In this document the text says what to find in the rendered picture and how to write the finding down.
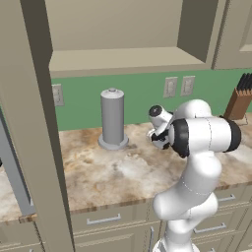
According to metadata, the grey appliance panel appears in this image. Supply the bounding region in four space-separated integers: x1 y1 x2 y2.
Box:
0 107 35 217

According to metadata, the beige base cabinet door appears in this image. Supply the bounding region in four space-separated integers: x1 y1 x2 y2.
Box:
73 221 162 252

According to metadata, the brown knife block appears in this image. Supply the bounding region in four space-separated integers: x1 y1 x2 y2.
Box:
223 72 252 121

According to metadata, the beige open cabinet door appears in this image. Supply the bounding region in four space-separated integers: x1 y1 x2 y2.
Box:
0 0 75 252

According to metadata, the silver drawer handle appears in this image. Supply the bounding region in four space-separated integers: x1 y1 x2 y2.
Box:
86 213 122 226
218 194 237 203
193 222 227 234

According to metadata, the beige wall outlet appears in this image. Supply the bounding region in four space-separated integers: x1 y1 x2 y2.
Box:
162 76 179 99
180 75 196 97
51 83 65 107

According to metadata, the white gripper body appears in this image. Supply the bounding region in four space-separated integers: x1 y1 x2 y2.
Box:
146 126 172 151

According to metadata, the beige closed wall cabinet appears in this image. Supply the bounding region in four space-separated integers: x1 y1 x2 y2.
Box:
212 0 252 71

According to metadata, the beige open wall cabinet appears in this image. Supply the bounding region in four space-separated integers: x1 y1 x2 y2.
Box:
44 0 227 79

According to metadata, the beige drawer front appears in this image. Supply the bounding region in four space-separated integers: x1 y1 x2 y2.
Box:
70 204 136 234
214 185 248 211
192 207 245 242
0 221 43 252

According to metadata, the grey paper towel holder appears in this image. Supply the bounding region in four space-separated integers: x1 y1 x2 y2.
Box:
97 87 130 152

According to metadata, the silver cabinet door handle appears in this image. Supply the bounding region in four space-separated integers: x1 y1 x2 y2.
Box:
148 225 156 252

